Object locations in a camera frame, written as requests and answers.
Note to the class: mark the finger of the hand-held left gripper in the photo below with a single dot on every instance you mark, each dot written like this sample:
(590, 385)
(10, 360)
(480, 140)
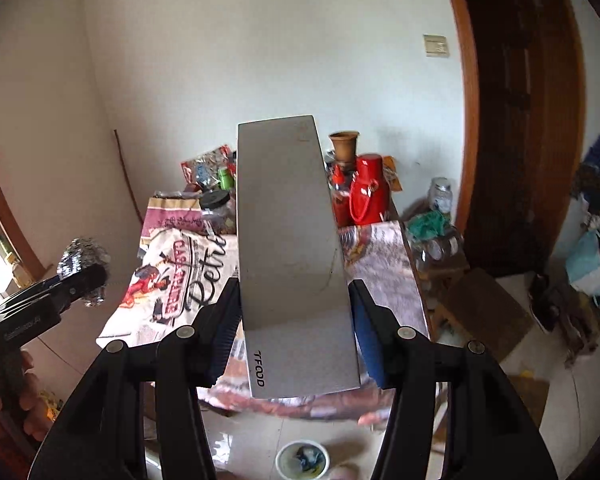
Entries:
(80, 285)

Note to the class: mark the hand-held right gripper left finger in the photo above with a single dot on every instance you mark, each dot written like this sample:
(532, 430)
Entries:
(226, 340)

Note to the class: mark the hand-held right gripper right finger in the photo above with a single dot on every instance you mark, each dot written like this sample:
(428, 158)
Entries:
(367, 330)

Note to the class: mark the silver foil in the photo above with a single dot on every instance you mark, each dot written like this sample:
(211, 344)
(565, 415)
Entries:
(80, 252)

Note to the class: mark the white cardboard box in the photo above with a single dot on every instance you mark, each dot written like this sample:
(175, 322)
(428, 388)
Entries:
(290, 240)

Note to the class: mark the white bowl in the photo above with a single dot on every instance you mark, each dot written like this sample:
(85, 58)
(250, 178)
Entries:
(285, 465)

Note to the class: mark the blue green wrapper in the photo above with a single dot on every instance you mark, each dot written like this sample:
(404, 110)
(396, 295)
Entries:
(307, 460)

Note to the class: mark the person's left hand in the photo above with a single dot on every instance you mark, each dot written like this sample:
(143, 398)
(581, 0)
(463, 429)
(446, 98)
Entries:
(32, 400)

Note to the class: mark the printed newspaper-pattern tablecloth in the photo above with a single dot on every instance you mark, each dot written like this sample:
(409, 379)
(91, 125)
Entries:
(180, 270)

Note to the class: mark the glass jar dark lid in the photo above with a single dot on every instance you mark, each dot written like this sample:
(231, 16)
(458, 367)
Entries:
(440, 247)

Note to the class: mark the wooden chair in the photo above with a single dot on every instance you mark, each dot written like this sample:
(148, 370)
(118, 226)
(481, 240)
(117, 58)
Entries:
(480, 310)

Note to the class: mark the thin wooden stick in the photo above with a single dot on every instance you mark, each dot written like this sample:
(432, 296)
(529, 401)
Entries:
(127, 180)

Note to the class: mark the pink printed sack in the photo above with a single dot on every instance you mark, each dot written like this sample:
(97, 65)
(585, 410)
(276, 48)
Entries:
(172, 210)

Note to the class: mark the green crumpled cloth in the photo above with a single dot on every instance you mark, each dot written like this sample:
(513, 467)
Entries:
(427, 225)

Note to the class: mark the red sauce bottle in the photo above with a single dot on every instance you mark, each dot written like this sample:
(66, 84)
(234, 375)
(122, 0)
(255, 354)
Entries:
(337, 200)

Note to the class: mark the red thermos flask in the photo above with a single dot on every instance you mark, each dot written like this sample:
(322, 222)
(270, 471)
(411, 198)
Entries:
(366, 190)

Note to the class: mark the empty glass jar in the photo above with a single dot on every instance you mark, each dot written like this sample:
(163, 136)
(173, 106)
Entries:
(440, 192)

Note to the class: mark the orange snack packet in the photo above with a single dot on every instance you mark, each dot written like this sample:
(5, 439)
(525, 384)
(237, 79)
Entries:
(391, 172)

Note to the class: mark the red candy packet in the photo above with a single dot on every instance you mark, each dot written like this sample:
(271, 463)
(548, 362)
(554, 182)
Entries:
(205, 162)

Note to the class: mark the dark shoes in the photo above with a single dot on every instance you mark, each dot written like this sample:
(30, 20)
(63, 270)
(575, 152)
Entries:
(540, 292)

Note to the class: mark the brown clay vase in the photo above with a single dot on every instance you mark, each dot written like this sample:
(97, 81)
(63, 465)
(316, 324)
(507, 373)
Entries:
(344, 147)

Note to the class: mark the light blue paper bag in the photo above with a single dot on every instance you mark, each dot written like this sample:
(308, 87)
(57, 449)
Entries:
(587, 265)

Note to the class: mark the dark wooden door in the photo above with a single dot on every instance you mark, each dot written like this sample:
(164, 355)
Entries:
(520, 110)

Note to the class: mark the wooden window frame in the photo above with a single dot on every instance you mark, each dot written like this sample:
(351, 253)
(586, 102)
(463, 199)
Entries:
(5, 210)

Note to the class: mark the beige wall switch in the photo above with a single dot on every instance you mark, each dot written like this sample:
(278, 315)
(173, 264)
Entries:
(436, 45)

